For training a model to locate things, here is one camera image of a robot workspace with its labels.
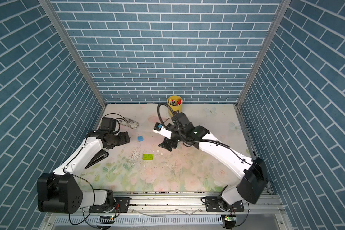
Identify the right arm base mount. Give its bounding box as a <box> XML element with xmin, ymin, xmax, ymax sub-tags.
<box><xmin>200</xmin><ymin>196</ymin><xmax>244</xmax><ymax>212</ymax></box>

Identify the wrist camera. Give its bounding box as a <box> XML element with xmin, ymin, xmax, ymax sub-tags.
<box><xmin>172</xmin><ymin>113</ymin><xmax>210</xmax><ymax>142</ymax></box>
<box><xmin>98</xmin><ymin>117</ymin><xmax>117</xmax><ymax>133</ymax></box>

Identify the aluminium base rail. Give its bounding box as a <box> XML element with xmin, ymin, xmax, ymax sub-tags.
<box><xmin>54</xmin><ymin>192</ymin><xmax>285</xmax><ymax>216</ymax></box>

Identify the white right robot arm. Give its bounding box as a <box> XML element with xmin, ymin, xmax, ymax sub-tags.
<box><xmin>153</xmin><ymin>103</ymin><xmax>269</xmax><ymax>206</ymax></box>

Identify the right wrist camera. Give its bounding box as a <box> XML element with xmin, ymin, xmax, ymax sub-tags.
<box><xmin>172</xmin><ymin>113</ymin><xmax>210</xmax><ymax>142</ymax></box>

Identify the lime long lego brick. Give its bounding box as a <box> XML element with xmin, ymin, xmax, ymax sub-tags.
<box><xmin>142</xmin><ymin>154</ymin><xmax>153</xmax><ymax>161</ymax></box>

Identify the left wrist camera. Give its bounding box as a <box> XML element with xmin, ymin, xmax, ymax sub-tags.
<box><xmin>98</xmin><ymin>117</ymin><xmax>117</xmax><ymax>133</ymax></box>

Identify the yellow pen holder cup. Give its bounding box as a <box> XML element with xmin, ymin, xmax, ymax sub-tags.
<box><xmin>167</xmin><ymin>95</ymin><xmax>183</xmax><ymax>114</ymax></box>

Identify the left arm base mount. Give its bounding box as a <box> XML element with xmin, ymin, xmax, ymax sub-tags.
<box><xmin>89</xmin><ymin>190</ymin><xmax>131</xmax><ymax>214</ymax></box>

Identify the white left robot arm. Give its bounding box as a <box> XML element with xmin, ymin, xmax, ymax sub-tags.
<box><xmin>37</xmin><ymin>117</ymin><xmax>130</xmax><ymax>214</ymax></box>

